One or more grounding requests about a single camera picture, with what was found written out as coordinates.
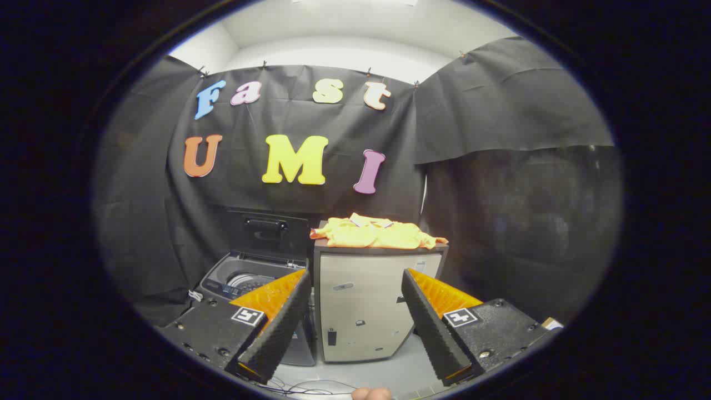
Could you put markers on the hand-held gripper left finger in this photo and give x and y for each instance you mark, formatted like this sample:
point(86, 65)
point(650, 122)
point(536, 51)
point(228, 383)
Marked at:
point(280, 328)

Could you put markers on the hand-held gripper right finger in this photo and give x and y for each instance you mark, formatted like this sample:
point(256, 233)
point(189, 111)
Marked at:
point(430, 328)

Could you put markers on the grey washing machine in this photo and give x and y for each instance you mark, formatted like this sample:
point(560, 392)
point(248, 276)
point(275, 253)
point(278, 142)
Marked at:
point(222, 280)

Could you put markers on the dark glass washing machine lid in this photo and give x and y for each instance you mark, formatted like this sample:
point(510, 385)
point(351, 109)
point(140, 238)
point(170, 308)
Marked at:
point(266, 236)

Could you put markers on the orange polo shirt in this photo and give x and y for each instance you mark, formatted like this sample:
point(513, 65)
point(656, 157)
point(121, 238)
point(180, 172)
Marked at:
point(372, 234)

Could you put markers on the grey metal cabinet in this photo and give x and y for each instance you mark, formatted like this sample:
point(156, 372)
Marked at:
point(361, 300)

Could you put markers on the brown cardboard piece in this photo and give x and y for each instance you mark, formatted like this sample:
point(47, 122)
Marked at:
point(552, 323)

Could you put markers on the black backdrop cloth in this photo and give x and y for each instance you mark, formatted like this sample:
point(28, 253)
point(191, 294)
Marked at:
point(311, 119)

